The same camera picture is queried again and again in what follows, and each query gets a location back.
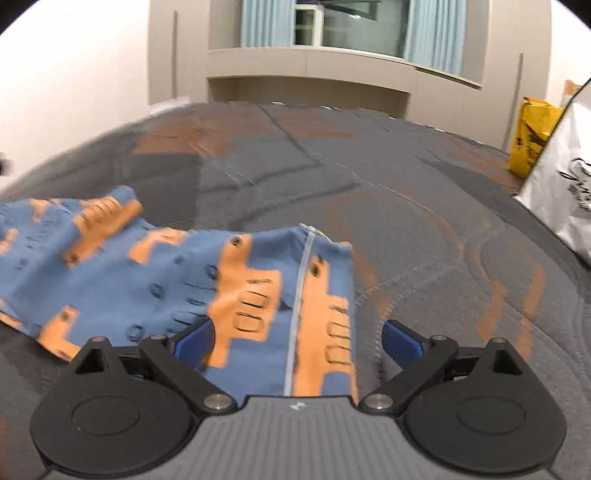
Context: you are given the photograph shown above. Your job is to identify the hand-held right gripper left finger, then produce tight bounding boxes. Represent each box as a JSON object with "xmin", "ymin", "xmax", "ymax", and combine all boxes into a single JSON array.
[{"xmin": 69, "ymin": 318, "xmax": 237, "ymax": 415}]

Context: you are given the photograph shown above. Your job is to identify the blue pants with orange print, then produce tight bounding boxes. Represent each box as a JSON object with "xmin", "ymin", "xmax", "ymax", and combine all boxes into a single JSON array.
[{"xmin": 0, "ymin": 185, "xmax": 361, "ymax": 402}]

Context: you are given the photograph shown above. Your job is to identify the beige tall wardrobe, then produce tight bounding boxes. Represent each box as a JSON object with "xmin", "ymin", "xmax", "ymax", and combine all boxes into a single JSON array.
[{"xmin": 462, "ymin": 0, "xmax": 553, "ymax": 149}]

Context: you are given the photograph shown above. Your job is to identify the light blue curtain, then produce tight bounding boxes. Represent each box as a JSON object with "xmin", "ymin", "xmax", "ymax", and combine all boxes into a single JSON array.
[
  {"xmin": 240, "ymin": 0, "xmax": 296, "ymax": 48},
  {"xmin": 404, "ymin": 0, "xmax": 467, "ymax": 75}
]

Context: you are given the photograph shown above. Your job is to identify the white low ledge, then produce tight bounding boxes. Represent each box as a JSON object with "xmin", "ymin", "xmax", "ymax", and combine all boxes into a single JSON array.
[{"xmin": 148, "ymin": 95, "xmax": 191, "ymax": 115}]

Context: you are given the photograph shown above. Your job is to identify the grey and orange quilted mattress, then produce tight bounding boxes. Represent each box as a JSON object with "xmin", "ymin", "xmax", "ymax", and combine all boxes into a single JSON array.
[{"xmin": 0, "ymin": 102, "xmax": 591, "ymax": 467}]

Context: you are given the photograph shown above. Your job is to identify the window with dark glass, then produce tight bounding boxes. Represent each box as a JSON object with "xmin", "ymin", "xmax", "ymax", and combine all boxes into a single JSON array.
[{"xmin": 293, "ymin": 0, "xmax": 411, "ymax": 60}]

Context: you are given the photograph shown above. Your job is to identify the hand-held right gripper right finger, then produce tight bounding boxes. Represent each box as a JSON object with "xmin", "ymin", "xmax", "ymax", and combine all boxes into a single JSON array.
[{"xmin": 359, "ymin": 319, "xmax": 525, "ymax": 414}]

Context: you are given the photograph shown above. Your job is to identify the yellow plastic bag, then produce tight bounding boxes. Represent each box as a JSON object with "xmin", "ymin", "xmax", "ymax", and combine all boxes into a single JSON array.
[{"xmin": 508, "ymin": 96, "xmax": 567, "ymax": 178}]

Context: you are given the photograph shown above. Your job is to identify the white plastic bag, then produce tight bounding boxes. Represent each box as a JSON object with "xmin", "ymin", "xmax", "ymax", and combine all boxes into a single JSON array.
[{"xmin": 513, "ymin": 78, "xmax": 591, "ymax": 268}]

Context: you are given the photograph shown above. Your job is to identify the beige window bench cabinet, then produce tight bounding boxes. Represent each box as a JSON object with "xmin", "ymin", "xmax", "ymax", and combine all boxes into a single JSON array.
[{"xmin": 205, "ymin": 45, "xmax": 484, "ymax": 120}]

